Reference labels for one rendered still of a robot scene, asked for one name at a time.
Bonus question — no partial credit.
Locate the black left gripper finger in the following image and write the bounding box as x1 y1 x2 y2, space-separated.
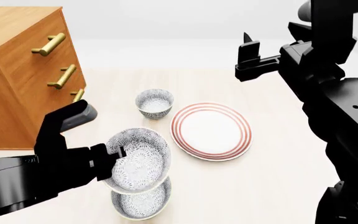
89 142 120 182
116 145 127 160

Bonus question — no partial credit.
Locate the wide patterned bowl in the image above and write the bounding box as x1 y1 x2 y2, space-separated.
102 127 172 194
110 175 173 222

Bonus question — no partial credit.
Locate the small deep patterned bowl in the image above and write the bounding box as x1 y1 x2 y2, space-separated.
134 88 175 121

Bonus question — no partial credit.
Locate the wooden drawer cabinet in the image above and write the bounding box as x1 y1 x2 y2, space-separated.
0 6 88 151

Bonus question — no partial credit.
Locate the white plate with red rings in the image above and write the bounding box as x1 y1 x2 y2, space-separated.
170 101 254 162

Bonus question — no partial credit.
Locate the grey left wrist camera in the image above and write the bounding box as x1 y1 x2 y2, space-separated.
60 104 99 133

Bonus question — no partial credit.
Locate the brass drawer handle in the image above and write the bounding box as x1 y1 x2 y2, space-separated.
70 88 86 104
47 63 78 90
30 32 67 57

